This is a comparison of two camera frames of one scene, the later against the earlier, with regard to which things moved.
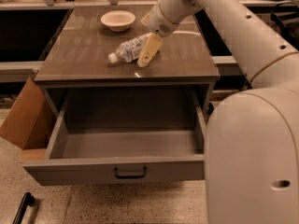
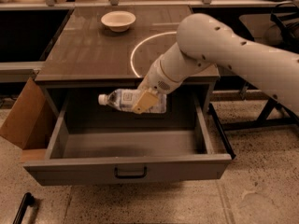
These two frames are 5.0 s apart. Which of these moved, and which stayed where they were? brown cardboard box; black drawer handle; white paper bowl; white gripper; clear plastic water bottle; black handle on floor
Moved: clear plastic water bottle; white gripper
Stayed: black drawer handle; white paper bowl; brown cardboard box; black handle on floor
